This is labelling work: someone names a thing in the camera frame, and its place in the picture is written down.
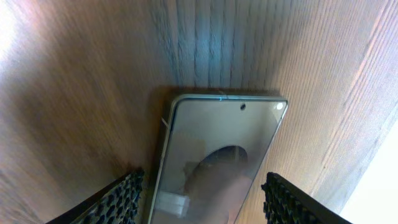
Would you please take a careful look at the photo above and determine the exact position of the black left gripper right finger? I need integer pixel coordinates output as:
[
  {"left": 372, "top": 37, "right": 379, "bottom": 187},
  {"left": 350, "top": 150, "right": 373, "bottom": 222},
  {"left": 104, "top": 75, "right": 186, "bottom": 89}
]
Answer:
[{"left": 261, "top": 172, "right": 349, "bottom": 224}]

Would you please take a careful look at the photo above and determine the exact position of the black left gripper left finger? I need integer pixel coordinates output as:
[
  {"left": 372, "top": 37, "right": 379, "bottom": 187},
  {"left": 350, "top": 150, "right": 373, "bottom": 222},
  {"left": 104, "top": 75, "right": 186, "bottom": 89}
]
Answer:
[{"left": 50, "top": 168, "right": 144, "bottom": 224}]

